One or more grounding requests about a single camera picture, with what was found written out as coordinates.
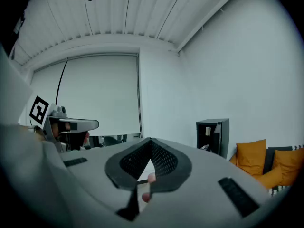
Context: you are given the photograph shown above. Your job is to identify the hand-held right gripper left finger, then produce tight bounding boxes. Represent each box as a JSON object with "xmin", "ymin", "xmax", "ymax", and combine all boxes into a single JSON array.
[{"xmin": 58, "ymin": 137, "xmax": 152, "ymax": 223}]

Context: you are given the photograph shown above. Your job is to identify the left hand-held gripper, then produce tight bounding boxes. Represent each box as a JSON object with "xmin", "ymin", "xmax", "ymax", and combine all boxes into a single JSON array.
[{"xmin": 28, "ymin": 95, "xmax": 100, "ymax": 152}]

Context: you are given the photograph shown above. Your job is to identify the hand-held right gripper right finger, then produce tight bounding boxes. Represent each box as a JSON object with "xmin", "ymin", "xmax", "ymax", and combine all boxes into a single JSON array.
[{"xmin": 137, "ymin": 137, "xmax": 272, "ymax": 228}]

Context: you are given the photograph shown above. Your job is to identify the black mini fridge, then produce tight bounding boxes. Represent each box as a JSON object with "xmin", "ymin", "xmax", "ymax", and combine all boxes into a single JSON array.
[{"xmin": 196, "ymin": 118, "xmax": 230, "ymax": 159}]

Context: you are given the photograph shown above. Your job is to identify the person's left hand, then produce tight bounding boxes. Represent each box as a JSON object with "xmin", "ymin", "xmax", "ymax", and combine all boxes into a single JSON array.
[{"xmin": 51, "ymin": 122, "xmax": 91, "ymax": 145}]

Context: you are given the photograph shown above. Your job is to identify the person's right hand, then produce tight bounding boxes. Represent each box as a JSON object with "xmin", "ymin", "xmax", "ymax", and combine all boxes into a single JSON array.
[{"xmin": 142, "ymin": 172, "xmax": 157, "ymax": 203}]

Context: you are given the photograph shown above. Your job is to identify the dark office chair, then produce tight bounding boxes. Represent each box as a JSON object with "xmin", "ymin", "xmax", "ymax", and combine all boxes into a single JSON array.
[{"xmin": 103, "ymin": 135, "xmax": 124, "ymax": 147}]

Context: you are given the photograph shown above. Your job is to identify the white roller blind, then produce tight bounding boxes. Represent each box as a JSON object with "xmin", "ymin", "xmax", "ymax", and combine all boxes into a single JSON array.
[{"xmin": 30, "ymin": 53, "xmax": 142, "ymax": 138}]

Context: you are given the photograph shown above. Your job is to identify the large orange cushion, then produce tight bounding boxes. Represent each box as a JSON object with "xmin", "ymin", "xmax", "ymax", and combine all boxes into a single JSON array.
[
  {"xmin": 236, "ymin": 139, "xmax": 267, "ymax": 176},
  {"xmin": 272, "ymin": 147, "xmax": 304, "ymax": 187}
]

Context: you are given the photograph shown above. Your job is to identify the flat orange cushion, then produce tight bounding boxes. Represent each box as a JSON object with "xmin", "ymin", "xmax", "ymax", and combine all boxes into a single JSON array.
[{"xmin": 253, "ymin": 167, "xmax": 284, "ymax": 190}]

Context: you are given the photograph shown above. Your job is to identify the black and white patterned blanket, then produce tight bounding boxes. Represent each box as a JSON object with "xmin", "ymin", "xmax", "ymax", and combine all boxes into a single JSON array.
[{"xmin": 268, "ymin": 185, "xmax": 291, "ymax": 197}]

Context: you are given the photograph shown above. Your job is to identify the thin black cable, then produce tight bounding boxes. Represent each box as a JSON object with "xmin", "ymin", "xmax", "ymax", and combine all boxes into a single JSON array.
[{"xmin": 55, "ymin": 57, "xmax": 69, "ymax": 105}]

